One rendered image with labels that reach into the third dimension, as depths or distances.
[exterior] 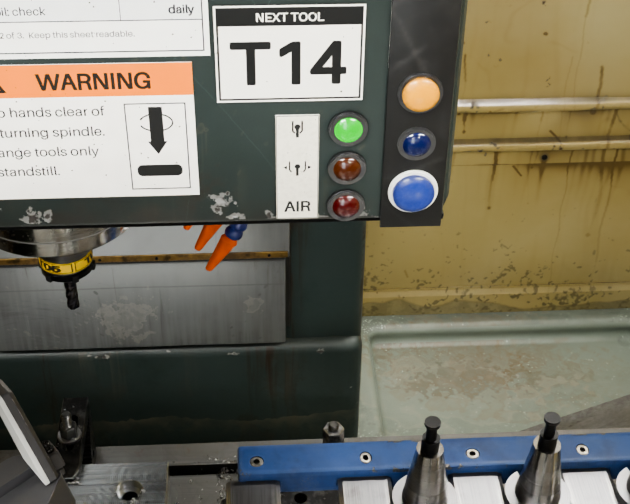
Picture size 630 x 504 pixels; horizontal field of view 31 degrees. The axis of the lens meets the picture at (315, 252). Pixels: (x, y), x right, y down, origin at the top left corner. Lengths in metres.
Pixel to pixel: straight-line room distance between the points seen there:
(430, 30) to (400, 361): 1.50
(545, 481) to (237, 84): 0.52
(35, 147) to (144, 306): 0.93
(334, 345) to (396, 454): 0.66
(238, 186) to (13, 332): 1.00
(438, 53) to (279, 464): 0.52
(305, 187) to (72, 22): 0.20
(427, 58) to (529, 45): 1.21
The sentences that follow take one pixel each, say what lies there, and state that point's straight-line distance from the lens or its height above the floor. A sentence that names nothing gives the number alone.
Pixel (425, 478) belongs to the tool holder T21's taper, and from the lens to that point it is 1.08.
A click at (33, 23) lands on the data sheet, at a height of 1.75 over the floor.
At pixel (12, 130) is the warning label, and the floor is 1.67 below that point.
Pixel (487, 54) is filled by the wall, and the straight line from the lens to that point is 1.96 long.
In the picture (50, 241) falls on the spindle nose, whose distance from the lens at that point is 1.01.
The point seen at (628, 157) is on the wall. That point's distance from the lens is 2.14.
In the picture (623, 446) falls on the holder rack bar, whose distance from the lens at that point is 1.21.
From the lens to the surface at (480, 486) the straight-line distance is 1.15.
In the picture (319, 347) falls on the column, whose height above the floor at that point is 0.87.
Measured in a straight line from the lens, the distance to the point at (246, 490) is 1.14.
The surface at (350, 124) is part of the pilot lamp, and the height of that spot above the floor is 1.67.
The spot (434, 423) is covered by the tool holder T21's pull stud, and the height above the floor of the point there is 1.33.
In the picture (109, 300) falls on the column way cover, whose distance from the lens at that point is 1.72.
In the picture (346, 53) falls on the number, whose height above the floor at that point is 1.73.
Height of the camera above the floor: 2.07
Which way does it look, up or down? 37 degrees down
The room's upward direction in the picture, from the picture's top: 1 degrees clockwise
